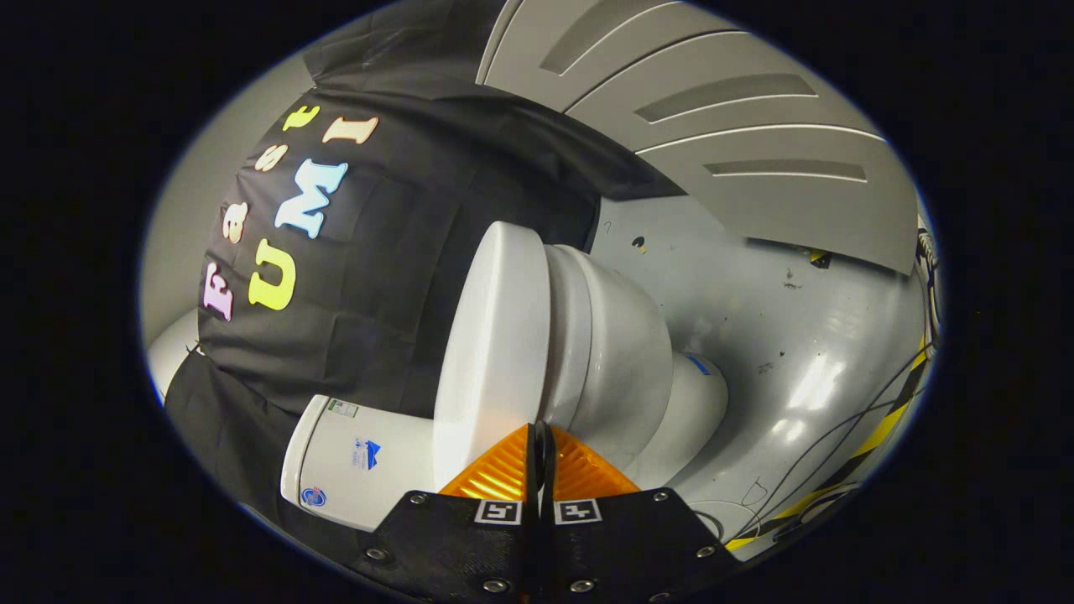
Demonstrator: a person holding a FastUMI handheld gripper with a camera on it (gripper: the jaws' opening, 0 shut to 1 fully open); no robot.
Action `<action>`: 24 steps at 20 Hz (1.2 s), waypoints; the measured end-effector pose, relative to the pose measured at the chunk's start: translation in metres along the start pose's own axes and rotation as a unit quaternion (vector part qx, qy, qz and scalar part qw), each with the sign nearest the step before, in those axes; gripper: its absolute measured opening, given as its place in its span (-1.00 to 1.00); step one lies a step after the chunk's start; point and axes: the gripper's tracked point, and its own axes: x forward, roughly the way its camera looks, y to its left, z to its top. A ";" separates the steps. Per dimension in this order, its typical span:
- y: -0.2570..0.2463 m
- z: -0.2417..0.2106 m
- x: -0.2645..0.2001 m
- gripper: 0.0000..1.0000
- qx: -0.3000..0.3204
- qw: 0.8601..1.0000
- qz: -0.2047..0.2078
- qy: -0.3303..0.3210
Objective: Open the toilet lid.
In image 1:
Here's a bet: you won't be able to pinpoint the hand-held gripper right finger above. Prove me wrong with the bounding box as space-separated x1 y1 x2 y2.
537 424 744 604

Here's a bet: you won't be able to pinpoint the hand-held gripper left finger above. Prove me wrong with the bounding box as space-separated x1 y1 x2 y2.
348 424 539 604

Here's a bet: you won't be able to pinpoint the yellow black hazard tape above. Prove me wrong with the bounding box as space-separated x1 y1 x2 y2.
725 336 934 552

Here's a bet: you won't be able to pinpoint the black backdrop cloth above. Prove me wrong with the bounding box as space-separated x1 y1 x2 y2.
164 0 685 546

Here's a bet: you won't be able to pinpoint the thin black floor cables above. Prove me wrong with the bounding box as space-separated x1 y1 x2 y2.
692 226 939 544

